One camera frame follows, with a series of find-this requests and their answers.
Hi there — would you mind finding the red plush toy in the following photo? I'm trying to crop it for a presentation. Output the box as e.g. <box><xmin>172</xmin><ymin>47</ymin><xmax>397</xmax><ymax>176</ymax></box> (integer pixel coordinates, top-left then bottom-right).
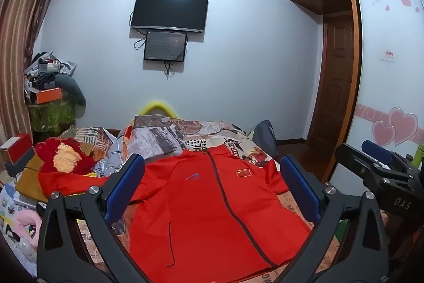
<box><xmin>35</xmin><ymin>137</ymin><xmax>100</xmax><ymax>176</ymax></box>

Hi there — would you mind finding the grey newspaper-print quilt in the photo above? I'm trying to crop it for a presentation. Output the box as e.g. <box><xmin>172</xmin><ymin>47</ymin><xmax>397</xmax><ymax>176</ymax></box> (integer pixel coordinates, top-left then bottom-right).
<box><xmin>124</xmin><ymin>115</ymin><xmax>232</xmax><ymax>164</ymax></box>

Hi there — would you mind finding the green bottle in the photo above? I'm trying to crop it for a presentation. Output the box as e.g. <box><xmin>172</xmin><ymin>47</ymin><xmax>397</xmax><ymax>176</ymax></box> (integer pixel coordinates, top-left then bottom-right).
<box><xmin>412</xmin><ymin>144</ymin><xmax>424</xmax><ymax>171</ymax></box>

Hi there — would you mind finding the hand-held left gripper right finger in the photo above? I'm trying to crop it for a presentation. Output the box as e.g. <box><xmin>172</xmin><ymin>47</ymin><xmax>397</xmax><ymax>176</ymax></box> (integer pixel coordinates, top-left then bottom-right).
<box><xmin>281</xmin><ymin>154</ymin><xmax>390</xmax><ymax>283</ymax></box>

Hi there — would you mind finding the large wall television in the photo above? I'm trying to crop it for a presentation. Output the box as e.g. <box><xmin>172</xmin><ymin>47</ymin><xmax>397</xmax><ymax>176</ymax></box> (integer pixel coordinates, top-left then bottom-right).
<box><xmin>130</xmin><ymin>0</ymin><xmax>210</xmax><ymax>34</ymax></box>

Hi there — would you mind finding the mustard cloth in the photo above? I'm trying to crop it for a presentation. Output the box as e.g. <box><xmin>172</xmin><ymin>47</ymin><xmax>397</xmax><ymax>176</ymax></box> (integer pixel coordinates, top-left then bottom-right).
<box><xmin>15</xmin><ymin>155</ymin><xmax>50</xmax><ymax>203</ymax></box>

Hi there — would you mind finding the red box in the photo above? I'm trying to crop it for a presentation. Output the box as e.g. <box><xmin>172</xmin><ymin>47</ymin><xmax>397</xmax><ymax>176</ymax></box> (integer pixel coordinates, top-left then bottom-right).
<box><xmin>7</xmin><ymin>133</ymin><xmax>34</xmax><ymax>164</ymax></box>

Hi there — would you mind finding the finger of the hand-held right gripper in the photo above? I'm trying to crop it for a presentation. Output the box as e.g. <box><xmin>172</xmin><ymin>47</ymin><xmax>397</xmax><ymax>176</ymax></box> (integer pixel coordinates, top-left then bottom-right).
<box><xmin>361</xmin><ymin>140</ymin><xmax>413</xmax><ymax>171</ymax></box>
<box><xmin>334</xmin><ymin>144</ymin><xmax>413</xmax><ymax>194</ymax></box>

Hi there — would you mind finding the orange box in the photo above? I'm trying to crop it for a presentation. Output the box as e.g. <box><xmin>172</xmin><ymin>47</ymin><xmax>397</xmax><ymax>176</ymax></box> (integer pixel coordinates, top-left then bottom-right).
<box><xmin>36</xmin><ymin>87</ymin><xmax>63</xmax><ymax>105</ymax></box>

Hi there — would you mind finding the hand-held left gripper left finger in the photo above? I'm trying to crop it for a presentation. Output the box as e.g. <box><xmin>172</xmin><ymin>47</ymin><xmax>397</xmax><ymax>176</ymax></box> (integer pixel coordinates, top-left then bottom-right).
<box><xmin>36</xmin><ymin>154</ymin><xmax>156</xmax><ymax>283</ymax></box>

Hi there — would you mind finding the brown striped curtain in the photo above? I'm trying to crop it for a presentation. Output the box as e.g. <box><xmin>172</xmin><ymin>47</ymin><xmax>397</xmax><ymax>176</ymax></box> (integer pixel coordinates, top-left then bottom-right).
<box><xmin>0</xmin><ymin>0</ymin><xmax>70</xmax><ymax>144</ymax></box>

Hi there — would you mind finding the dark blue bag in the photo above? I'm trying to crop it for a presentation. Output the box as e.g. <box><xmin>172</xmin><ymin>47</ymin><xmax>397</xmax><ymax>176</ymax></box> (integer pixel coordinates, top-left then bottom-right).
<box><xmin>253</xmin><ymin>120</ymin><xmax>277</xmax><ymax>156</ymax></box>

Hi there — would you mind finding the red zip jacket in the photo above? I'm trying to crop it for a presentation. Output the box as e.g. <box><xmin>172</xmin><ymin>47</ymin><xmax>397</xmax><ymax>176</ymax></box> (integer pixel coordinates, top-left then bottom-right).
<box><xmin>37</xmin><ymin>142</ymin><xmax>313</xmax><ymax>273</ymax></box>

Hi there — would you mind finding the pink soft item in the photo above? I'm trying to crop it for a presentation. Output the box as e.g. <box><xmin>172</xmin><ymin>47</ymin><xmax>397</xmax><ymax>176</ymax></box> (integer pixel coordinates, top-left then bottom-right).
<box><xmin>13</xmin><ymin>212</ymin><xmax>41</xmax><ymax>237</ymax></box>

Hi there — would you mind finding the brown wooden door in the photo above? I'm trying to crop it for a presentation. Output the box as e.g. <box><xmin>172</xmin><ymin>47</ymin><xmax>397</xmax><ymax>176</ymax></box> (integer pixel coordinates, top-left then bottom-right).
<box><xmin>306</xmin><ymin>13</ymin><xmax>357</xmax><ymax>151</ymax></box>

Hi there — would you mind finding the small wall monitor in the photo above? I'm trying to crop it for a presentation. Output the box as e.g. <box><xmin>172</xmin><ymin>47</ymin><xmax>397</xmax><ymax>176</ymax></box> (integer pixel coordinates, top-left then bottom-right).
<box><xmin>143</xmin><ymin>30</ymin><xmax>188</xmax><ymax>63</ymax></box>

